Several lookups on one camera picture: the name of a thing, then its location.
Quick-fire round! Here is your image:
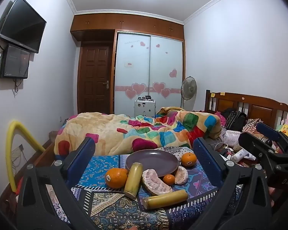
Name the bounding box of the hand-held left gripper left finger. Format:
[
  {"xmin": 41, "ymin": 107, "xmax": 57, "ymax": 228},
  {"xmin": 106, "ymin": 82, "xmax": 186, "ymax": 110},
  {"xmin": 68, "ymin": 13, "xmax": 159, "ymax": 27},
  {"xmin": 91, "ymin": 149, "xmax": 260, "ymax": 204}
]
[{"xmin": 16, "ymin": 136, "xmax": 99, "ymax": 230}]

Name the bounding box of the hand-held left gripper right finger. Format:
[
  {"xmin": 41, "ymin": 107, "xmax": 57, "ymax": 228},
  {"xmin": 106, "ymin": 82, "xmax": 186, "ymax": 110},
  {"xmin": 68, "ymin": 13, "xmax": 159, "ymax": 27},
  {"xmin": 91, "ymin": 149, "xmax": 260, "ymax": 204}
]
[{"xmin": 193, "ymin": 137, "xmax": 273, "ymax": 230}]

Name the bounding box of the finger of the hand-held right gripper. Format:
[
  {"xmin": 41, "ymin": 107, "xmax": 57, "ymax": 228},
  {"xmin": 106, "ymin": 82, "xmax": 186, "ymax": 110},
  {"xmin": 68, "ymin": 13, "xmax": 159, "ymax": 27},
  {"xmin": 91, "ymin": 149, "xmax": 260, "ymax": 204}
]
[
  {"xmin": 256, "ymin": 123, "xmax": 288, "ymax": 154},
  {"xmin": 239, "ymin": 132, "xmax": 288, "ymax": 171}
]

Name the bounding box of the orange with sticker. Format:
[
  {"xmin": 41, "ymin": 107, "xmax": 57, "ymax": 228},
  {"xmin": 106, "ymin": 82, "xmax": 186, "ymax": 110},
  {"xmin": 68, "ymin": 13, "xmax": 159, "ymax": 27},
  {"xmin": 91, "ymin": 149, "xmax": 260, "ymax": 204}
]
[
  {"xmin": 181, "ymin": 152, "xmax": 197, "ymax": 168},
  {"xmin": 105, "ymin": 168, "xmax": 128, "ymax": 189}
]

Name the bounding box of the small peeled pomelo piece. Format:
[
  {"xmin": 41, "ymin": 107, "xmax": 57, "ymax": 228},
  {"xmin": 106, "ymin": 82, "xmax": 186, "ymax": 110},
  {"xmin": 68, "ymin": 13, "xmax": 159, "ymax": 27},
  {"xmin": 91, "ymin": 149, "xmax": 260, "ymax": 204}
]
[{"xmin": 175, "ymin": 166, "xmax": 189, "ymax": 185}]

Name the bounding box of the small tangerine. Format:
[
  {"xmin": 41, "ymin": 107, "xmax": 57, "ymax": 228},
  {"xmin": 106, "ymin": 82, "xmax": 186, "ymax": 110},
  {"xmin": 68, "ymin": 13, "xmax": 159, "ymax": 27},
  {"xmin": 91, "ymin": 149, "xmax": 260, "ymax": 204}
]
[{"xmin": 163, "ymin": 174, "xmax": 176, "ymax": 186}]

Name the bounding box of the purple plate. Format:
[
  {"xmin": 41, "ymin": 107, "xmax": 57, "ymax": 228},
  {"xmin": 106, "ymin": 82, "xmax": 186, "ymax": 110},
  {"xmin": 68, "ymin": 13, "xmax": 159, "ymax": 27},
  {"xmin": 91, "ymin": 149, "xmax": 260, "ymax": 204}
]
[{"xmin": 125, "ymin": 149, "xmax": 179, "ymax": 178}]

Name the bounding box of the large pomelo piece with rind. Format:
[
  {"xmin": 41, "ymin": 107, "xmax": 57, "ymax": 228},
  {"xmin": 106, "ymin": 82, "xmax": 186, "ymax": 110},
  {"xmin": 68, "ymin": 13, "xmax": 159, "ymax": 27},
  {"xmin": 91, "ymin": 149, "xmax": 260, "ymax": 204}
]
[{"xmin": 141, "ymin": 169, "xmax": 173, "ymax": 196}]

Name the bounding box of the yellow chick plush toy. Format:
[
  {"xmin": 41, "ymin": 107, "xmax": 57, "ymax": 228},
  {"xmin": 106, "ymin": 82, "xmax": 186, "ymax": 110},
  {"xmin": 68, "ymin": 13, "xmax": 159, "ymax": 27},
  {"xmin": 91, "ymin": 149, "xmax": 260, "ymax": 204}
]
[{"xmin": 277, "ymin": 123, "xmax": 288, "ymax": 139}]

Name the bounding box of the striped cloth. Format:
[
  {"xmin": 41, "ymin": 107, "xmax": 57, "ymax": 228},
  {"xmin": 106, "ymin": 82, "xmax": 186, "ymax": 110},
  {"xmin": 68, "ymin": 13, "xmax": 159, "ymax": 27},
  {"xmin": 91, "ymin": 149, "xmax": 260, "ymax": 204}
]
[{"xmin": 241, "ymin": 118, "xmax": 263, "ymax": 133}]

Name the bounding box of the white bottle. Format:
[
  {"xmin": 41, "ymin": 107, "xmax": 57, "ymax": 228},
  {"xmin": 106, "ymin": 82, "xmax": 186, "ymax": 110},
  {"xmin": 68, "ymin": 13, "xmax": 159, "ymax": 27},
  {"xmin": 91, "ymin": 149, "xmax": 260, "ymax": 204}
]
[{"xmin": 232, "ymin": 149, "xmax": 245, "ymax": 163}]

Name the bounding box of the pink patterned cloth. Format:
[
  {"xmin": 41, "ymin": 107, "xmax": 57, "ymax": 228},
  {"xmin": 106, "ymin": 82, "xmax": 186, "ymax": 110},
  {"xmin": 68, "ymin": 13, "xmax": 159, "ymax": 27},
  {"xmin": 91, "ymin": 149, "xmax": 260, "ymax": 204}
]
[{"xmin": 222, "ymin": 129, "xmax": 242, "ymax": 146}]

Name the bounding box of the blue patterned cloth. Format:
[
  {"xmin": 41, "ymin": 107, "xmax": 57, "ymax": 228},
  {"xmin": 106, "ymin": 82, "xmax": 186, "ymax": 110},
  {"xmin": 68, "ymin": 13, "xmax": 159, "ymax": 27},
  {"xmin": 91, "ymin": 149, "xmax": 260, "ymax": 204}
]
[{"xmin": 46, "ymin": 154, "xmax": 245, "ymax": 230}]

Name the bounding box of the black backpack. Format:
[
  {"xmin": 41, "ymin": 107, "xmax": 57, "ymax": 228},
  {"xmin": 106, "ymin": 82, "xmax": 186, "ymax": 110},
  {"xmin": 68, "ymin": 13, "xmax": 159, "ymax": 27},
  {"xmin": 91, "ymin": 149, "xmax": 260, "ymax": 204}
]
[{"xmin": 224, "ymin": 109, "xmax": 247, "ymax": 131}]

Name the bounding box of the wooden bed headboard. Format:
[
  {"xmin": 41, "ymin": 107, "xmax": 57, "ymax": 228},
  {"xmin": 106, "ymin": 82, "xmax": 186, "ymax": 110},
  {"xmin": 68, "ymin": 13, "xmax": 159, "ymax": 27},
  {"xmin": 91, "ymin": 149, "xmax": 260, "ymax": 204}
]
[{"xmin": 205, "ymin": 90, "xmax": 288, "ymax": 131}]

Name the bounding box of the white polka dot cloth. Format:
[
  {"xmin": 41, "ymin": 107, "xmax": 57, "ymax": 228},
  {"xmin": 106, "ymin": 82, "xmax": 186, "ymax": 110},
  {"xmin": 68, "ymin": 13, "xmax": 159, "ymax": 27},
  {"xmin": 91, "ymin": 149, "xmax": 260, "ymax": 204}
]
[{"xmin": 156, "ymin": 146, "xmax": 195, "ymax": 154}]

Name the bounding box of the colourful patchwork quilt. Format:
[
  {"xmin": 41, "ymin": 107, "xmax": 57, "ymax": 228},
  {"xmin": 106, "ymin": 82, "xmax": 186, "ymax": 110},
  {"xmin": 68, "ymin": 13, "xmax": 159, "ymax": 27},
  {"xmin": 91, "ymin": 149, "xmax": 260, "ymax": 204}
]
[{"xmin": 54, "ymin": 107, "xmax": 222, "ymax": 157}]

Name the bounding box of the yellow foam tube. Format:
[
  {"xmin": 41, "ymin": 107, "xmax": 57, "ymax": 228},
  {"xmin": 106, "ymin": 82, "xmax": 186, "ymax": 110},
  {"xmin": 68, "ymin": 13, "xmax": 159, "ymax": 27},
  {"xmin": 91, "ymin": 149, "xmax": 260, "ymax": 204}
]
[{"xmin": 6, "ymin": 121, "xmax": 46, "ymax": 193}]

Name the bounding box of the standing electric fan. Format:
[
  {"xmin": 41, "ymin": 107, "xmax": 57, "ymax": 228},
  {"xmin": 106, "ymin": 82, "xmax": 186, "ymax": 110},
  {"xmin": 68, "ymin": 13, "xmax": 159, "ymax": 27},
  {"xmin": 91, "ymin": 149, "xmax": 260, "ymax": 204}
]
[{"xmin": 181, "ymin": 76, "xmax": 198, "ymax": 112}]

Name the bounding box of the brown wooden door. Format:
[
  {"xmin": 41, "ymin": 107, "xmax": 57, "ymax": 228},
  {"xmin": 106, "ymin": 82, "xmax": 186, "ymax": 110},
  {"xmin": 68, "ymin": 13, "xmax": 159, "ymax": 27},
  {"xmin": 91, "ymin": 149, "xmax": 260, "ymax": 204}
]
[{"xmin": 79, "ymin": 41, "xmax": 114, "ymax": 115}]

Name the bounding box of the silver suitcase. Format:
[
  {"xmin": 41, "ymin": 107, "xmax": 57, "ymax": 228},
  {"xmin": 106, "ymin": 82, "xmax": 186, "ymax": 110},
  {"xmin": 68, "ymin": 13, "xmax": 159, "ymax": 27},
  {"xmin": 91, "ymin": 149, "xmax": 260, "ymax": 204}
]
[{"xmin": 134, "ymin": 100, "xmax": 156, "ymax": 117}]

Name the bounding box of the wooden wardrobe with glass doors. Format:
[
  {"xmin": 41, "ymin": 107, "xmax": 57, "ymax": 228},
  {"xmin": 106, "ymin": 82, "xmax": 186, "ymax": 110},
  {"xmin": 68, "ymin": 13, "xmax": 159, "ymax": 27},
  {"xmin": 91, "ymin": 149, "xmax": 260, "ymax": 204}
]
[{"xmin": 70, "ymin": 13, "xmax": 185, "ymax": 115}]

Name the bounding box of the white wall socket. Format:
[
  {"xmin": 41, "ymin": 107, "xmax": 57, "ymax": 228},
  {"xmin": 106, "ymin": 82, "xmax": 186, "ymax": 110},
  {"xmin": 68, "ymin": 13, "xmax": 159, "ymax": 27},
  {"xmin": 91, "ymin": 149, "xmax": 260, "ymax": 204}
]
[{"xmin": 11, "ymin": 144, "xmax": 24, "ymax": 159}]

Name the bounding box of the black monitor cable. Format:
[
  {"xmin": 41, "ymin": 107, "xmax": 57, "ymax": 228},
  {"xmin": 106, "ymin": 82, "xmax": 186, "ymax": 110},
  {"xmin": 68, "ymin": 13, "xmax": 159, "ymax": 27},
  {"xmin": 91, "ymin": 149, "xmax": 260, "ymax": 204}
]
[{"xmin": 14, "ymin": 78, "xmax": 23, "ymax": 94}]

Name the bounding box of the small black wall monitor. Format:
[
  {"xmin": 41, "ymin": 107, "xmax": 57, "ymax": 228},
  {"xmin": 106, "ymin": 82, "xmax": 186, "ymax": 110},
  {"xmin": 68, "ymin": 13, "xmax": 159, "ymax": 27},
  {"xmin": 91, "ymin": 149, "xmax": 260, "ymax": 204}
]
[{"xmin": 0, "ymin": 44, "xmax": 31, "ymax": 79}]

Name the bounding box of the black wall television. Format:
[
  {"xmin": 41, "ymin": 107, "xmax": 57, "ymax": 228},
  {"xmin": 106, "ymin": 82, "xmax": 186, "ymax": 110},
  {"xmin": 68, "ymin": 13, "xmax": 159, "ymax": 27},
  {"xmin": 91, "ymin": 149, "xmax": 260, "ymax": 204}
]
[{"xmin": 0, "ymin": 0, "xmax": 47, "ymax": 53}]

